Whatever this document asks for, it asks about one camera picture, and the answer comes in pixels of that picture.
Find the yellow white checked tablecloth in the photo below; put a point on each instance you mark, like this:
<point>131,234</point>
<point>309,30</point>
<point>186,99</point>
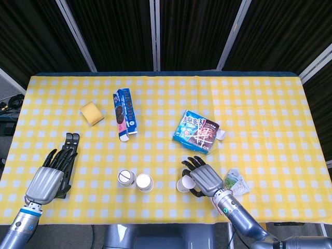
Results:
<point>160,124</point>

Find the floral white paper cup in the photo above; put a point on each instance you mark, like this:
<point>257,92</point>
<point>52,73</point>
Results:
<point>144,182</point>

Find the crumpled snack wrapper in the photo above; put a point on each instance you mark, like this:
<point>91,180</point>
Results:
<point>237,184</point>

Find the white paper cup blue print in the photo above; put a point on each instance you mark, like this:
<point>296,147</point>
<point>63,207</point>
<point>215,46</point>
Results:
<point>186,182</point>

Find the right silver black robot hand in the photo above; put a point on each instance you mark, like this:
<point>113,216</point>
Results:
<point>207,179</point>

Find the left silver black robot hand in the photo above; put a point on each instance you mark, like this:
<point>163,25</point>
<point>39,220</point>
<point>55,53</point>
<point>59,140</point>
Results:
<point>45,184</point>

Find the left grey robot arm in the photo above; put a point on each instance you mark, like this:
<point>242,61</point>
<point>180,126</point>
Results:
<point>20,228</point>

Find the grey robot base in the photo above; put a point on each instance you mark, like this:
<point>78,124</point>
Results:
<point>158,237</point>

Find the blue sandwich cookie box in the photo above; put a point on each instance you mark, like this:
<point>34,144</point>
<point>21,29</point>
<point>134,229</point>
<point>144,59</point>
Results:
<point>125,114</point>

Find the black equipment box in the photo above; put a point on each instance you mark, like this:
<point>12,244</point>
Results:
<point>7,125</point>

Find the black folding stand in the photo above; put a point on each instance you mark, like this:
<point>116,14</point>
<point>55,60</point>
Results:
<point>72,140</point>

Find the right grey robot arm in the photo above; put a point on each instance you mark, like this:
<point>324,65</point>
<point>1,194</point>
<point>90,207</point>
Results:
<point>238,215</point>

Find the paper cup with black line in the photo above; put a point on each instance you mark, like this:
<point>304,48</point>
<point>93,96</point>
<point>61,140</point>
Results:
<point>125,178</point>

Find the yellow sponge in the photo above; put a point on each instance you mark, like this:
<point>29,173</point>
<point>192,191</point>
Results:
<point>92,113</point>

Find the blue chocolate chip cookie box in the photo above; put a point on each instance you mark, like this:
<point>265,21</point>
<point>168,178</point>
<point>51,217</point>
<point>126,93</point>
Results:
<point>194,132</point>

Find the white partition post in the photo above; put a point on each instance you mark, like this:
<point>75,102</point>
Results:
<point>76,36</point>
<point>315,63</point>
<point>154,36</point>
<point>233,36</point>
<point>11,81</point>

